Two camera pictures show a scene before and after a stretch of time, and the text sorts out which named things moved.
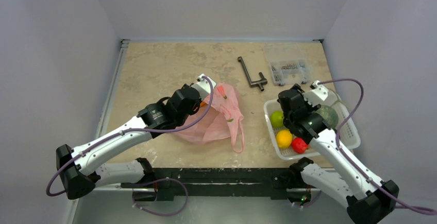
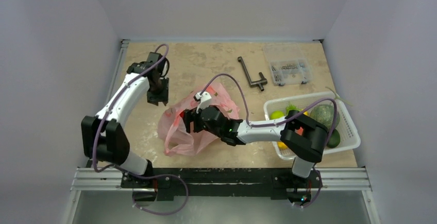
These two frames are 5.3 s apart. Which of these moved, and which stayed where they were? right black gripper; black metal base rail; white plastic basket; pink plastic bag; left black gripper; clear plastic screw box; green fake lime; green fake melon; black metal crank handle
Moved: pink plastic bag; right black gripper; left black gripper
Stayed: white plastic basket; green fake lime; green fake melon; clear plastic screw box; black metal crank handle; black metal base rail
